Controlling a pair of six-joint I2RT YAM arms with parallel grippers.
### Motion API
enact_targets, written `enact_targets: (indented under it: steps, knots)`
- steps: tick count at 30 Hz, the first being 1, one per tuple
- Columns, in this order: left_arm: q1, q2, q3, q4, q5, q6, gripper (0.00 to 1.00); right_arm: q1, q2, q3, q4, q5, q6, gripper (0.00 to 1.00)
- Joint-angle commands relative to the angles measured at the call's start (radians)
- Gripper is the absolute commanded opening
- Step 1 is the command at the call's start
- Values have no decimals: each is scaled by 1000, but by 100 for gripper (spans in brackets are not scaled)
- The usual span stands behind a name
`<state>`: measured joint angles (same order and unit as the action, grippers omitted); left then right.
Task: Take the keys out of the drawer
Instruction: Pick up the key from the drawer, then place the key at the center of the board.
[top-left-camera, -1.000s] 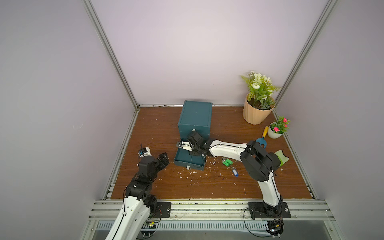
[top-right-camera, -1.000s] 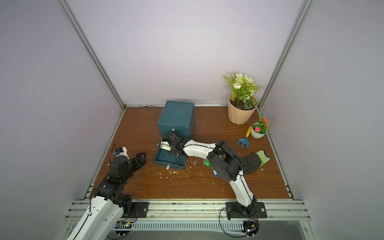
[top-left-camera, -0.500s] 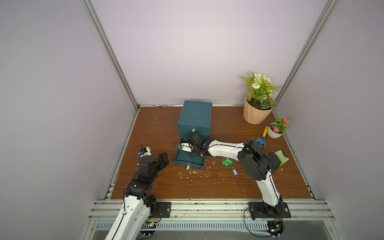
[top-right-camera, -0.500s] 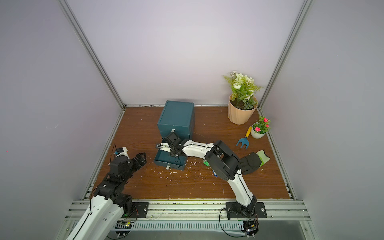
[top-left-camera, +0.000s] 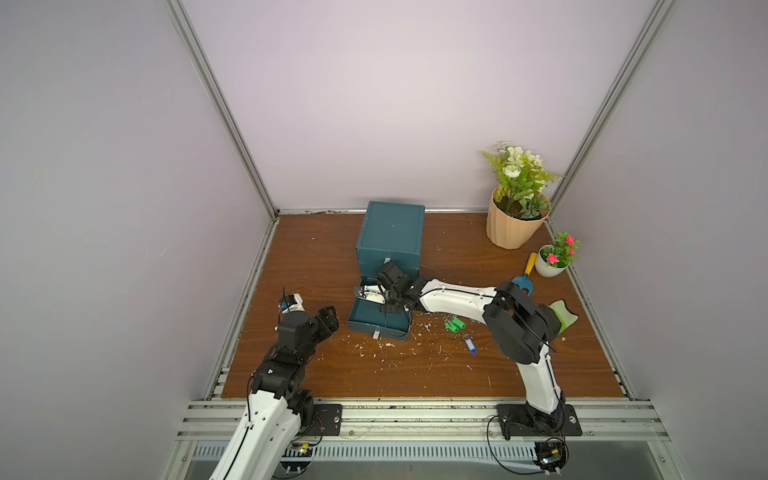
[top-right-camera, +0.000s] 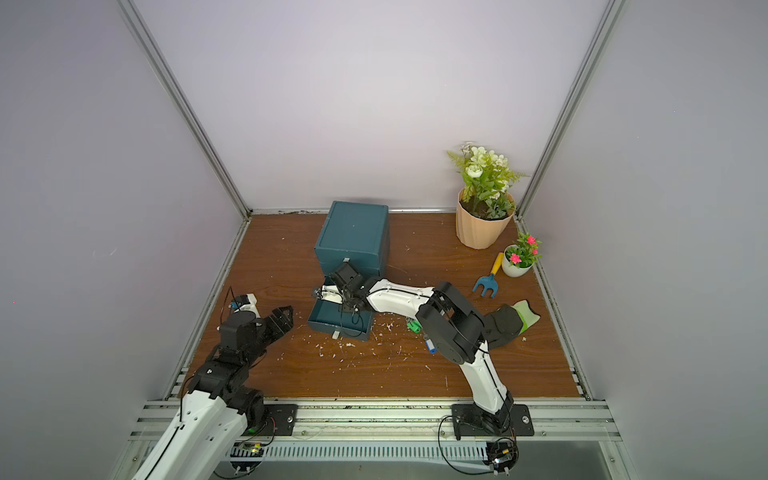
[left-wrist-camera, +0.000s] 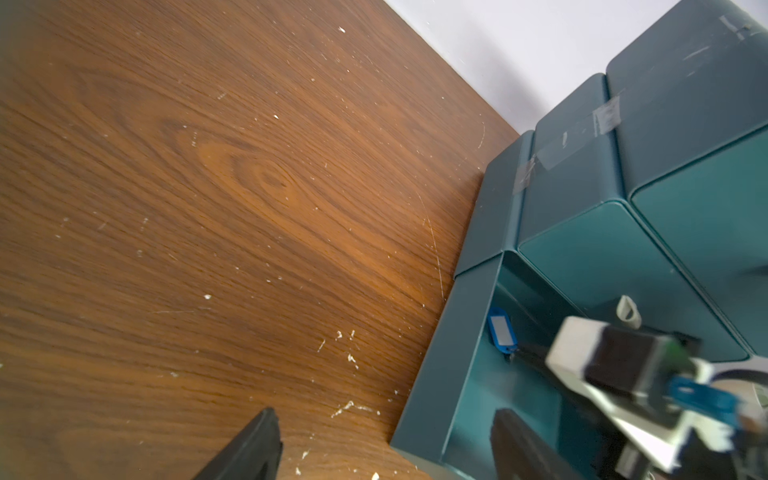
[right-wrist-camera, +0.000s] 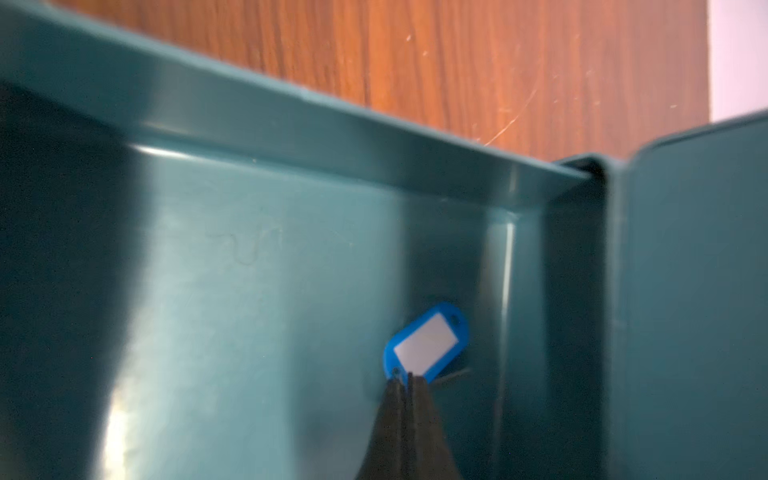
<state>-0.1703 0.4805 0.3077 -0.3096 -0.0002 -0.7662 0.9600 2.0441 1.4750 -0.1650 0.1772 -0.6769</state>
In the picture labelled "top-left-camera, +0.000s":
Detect teal bottom drawer tray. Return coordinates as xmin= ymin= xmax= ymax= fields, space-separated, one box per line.
xmin=347 ymin=298 xmax=412 ymax=341

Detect teal drawer cabinet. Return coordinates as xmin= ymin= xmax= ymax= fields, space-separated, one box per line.
xmin=356 ymin=201 xmax=425 ymax=280

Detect keys with green tag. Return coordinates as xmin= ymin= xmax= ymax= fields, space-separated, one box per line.
xmin=444 ymin=317 xmax=466 ymax=334

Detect keys with blue tag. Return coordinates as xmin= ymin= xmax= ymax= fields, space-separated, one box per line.
xmin=463 ymin=335 xmax=478 ymax=355

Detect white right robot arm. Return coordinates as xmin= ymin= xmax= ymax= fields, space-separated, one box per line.
xmin=357 ymin=261 xmax=577 ymax=430

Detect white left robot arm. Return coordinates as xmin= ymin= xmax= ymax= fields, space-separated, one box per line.
xmin=210 ymin=301 xmax=339 ymax=479

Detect beige ribbed flower pot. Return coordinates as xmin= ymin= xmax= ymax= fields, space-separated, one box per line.
xmin=486 ymin=188 xmax=551 ymax=250

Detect left small circuit board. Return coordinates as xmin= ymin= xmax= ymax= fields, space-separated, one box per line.
xmin=274 ymin=443 xmax=316 ymax=479

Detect small circuit board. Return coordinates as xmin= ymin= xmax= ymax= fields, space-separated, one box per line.
xmin=534 ymin=437 xmax=570 ymax=475
xmin=274 ymin=443 xmax=316 ymax=479

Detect small white pot pink flowers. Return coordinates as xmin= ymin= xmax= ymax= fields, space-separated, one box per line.
xmin=535 ymin=232 xmax=581 ymax=278

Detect black green work glove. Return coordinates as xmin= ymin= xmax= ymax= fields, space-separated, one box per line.
xmin=549 ymin=300 xmax=579 ymax=334

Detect green plant white flowers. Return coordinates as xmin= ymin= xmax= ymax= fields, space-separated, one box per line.
xmin=481 ymin=143 xmax=562 ymax=220

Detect right small circuit board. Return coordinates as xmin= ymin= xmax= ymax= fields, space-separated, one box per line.
xmin=534 ymin=437 xmax=570 ymax=475

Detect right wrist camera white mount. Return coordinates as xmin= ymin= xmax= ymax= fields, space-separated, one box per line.
xmin=355 ymin=285 xmax=389 ymax=305

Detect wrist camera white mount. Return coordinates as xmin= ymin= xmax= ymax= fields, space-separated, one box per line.
xmin=278 ymin=294 xmax=304 ymax=318
xmin=355 ymin=285 xmax=389 ymax=305

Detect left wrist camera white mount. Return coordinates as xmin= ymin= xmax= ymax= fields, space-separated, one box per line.
xmin=278 ymin=294 xmax=304 ymax=318

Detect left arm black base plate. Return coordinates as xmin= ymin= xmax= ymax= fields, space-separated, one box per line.
xmin=299 ymin=403 xmax=343 ymax=437

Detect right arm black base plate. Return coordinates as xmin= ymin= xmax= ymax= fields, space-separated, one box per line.
xmin=496 ymin=403 xmax=583 ymax=440

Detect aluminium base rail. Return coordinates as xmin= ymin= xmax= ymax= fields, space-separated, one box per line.
xmin=173 ymin=398 xmax=670 ymax=441

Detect aluminium corner post left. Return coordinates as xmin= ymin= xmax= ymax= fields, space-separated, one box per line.
xmin=165 ymin=0 xmax=279 ymax=222

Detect aluminium corner post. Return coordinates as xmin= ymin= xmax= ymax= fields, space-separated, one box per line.
xmin=551 ymin=0 xmax=677 ymax=213
xmin=165 ymin=0 xmax=279 ymax=222

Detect aluminium corner post right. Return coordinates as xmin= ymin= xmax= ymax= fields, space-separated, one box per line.
xmin=551 ymin=0 xmax=677 ymax=213

